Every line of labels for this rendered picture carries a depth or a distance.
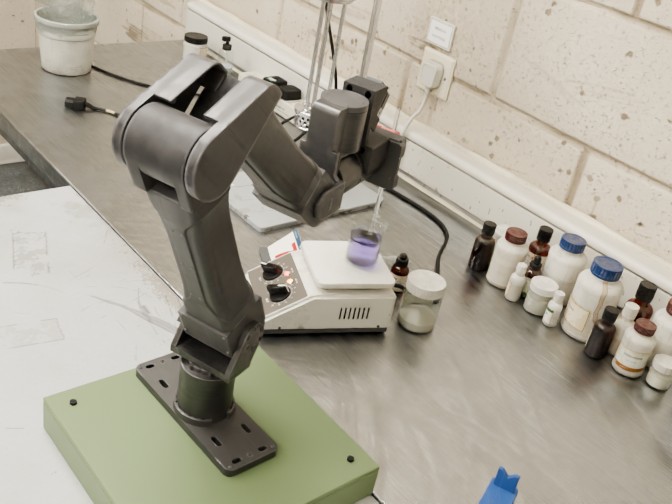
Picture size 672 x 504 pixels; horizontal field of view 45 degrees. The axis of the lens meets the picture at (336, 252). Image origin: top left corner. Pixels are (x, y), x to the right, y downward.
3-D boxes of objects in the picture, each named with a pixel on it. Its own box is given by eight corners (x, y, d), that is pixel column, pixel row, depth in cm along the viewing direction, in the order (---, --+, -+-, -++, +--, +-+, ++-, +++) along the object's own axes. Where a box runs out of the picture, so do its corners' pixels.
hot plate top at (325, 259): (317, 289, 116) (318, 283, 115) (298, 244, 125) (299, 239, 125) (396, 289, 119) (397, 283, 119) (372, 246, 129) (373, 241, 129)
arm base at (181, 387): (187, 303, 99) (136, 319, 95) (289, 400, 87) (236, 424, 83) (182, 354, 103) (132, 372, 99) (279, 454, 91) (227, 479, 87)
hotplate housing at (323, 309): (257, 337, 117) (264, 291, 113) (242, 285, 127) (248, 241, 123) (402, 334, 124) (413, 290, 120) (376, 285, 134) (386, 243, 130)
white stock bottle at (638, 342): (613, 355, 129) (632, 310, 124) (643, 367, 127) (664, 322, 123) (608, 370, 125) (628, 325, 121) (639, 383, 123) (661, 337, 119)
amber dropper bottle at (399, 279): (385, 283, 135) (394, 247, 132) (403, 285, 136) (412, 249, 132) (386, 293, 133) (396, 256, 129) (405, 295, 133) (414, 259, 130)
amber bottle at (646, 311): (636, 337, 135) (661, 281, 129) (639, 352, 131) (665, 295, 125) (609, 329, 135) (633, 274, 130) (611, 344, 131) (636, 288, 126)
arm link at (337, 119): (323, 80, 98) (266, 102, 89) (385, 103, 95) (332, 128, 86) (308, 167, 104) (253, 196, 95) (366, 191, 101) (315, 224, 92)
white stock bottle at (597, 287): (599, 322, 136) (626, 256, 130) (607, 348, 130) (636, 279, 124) (556, 314, 136) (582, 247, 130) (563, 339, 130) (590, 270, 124)
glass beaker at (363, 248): (335, 257, 123) (344, 210, 119) (363, 251, 126) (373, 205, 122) (359, 278, 119) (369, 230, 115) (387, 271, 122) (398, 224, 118)
